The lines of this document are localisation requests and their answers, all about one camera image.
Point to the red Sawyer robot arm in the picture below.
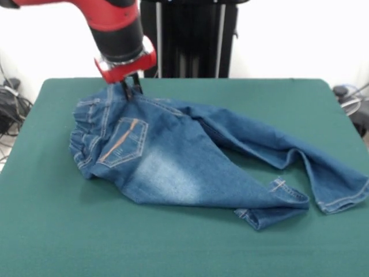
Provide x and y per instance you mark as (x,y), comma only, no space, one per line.
(109,29)

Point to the dark green table cloth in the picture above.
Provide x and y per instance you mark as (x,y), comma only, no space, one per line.
(86,231)

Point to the blue denim jeans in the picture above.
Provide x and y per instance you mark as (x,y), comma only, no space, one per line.
(178,161)

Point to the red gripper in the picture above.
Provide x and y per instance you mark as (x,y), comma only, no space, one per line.
(127,70)

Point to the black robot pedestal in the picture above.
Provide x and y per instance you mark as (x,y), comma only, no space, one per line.
(187,43)

